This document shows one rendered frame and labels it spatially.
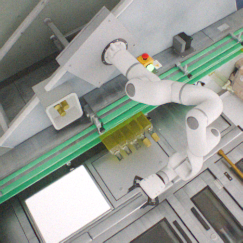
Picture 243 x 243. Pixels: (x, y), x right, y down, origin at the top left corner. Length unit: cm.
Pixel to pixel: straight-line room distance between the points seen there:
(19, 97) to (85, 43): 99
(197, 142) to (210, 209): 70
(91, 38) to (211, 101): 57
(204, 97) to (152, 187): 48
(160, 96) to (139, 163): 68
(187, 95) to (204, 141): 18
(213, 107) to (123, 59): 47
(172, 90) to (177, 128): 72
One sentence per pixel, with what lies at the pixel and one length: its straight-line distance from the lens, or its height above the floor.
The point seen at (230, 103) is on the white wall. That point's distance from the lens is 567.
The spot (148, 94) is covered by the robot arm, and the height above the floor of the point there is 116.
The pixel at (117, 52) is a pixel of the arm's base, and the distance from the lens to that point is 130.
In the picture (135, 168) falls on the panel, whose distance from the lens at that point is 163.
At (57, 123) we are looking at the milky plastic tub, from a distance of 153.
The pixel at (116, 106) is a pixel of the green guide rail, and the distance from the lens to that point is 152.
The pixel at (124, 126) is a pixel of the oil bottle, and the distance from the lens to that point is 157.
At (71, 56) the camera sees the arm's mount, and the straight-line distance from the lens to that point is 122.
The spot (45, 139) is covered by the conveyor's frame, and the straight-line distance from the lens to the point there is 158.
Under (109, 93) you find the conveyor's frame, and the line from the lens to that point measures 154.
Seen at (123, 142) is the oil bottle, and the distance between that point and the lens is 153.
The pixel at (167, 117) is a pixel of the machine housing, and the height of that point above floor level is 102.
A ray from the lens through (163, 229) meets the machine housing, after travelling 160.
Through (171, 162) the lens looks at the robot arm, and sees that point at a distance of 130.
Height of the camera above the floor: 164
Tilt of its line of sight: 26 degrees down
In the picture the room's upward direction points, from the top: 142 degrees clockwise
